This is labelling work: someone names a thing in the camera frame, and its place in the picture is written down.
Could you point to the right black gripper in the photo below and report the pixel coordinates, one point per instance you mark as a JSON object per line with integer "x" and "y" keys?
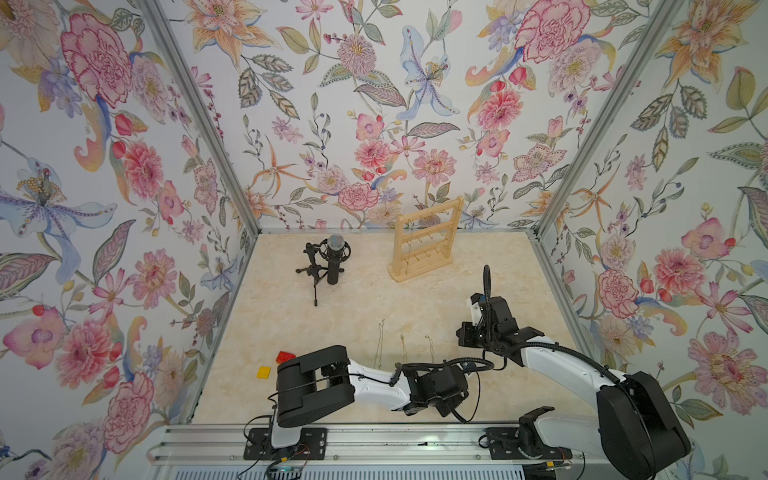
{"x": 464, "y": 336}

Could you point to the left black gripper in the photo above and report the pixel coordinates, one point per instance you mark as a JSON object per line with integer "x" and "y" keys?
{"x": 457, "y": 398}

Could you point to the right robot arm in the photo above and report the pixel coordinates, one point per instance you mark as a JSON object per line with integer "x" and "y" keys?
{"x": 633, "y": 426}

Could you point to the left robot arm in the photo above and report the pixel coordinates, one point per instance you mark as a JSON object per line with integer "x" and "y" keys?
{"x": 314, "y": 440}

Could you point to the wooden jewelry display stand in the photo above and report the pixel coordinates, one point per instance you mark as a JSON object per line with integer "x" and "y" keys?
{"x": 424, "y": 240}

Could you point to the black microphone with mesh head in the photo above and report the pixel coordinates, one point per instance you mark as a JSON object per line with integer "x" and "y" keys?
{"x": 338, "y": 251}

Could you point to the red toy brick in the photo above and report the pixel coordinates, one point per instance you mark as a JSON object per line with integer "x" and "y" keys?
{"x": 284, "y": 357}

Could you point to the yellow toy brick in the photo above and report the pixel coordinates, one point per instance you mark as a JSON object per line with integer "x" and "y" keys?
{"x": 264, "y": 372}

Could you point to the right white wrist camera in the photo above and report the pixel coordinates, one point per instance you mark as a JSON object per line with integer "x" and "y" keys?
{"x": 476, "y": 304}

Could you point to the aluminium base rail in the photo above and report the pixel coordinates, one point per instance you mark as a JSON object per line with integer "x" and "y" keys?
{"x": 328, "y": 444}

